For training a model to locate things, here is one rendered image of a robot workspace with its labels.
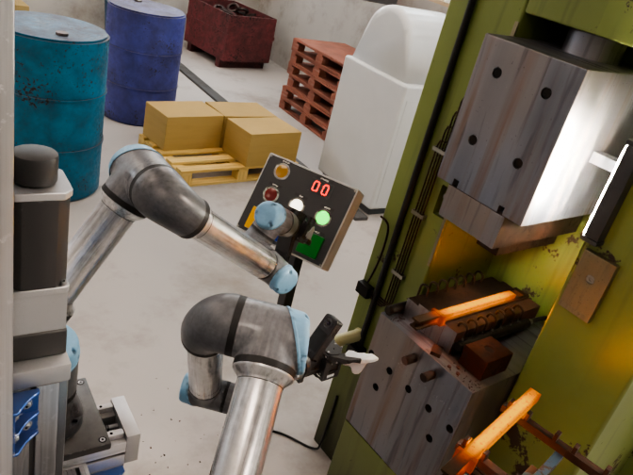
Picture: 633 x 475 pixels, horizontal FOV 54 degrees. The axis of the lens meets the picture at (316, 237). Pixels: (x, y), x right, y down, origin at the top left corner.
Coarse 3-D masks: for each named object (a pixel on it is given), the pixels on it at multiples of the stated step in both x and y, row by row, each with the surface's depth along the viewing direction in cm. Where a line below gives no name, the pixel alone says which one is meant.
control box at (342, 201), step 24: (264, 168) 207; (288, 168) 204; (264, 192) 206; (288, 192) 203; (312, 192) 201; (336, 192) 198; (360, 192) 199; (240, 216) 207; (312, 216) 200; (336, 216) 197; (336, 240) 198; (312, 264) 197
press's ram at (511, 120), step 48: (480, 48) 158; (528, 48) 148; (480, 96) 160; (528, 96) 149; (576, 96) 140; (624, 96) 153; (480, 144) 161; (528, 144) 150; (576, 144) 151; (624, 144) 166; (480, 192) 163; (528, 192) 152; (576, 192) 164
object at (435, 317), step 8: (488, 296) 195; (496, 296) 196; (504, 296) 197; (512, 296) 199; (464, 304) 187; (472, 304) 188; (480, 304) 189; (488, 304) 192; (432, 312) 178; (440, 312) 179; (448, 312) 181; (456, 312) 182; (464, 312) 185; (416, 320) 172; (424, 320) 173; (432, 320) 178; (440, 320) 178; (416, 328) 173
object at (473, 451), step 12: (528, 396) 150; (540, 396) 151; (516, 408) 144; (528, 408) 147; (504, 420) 139; (516, 420) 143; (492, 432) 135; (504, 432) 138; (468, 444) 130; (480, 444) 131; (492, 444) 134; (456, 456) 125; (468, 456) 125; (444, 468) 121; (456, 468) 122; (468, 468) 126
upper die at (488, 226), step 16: (448, 192) 171; (448, 208) 172; (464, 208) 168; (480, 208) 164; (464, 224) 168; (480, 224) 164; (496, 224) 160; (512, 224) 162; (544, 224) 173; (560, 224) 179; (576, 224) 186; (480, 240) 165; (496, 240) 162; (512, 240) 167; (528, 240) 172
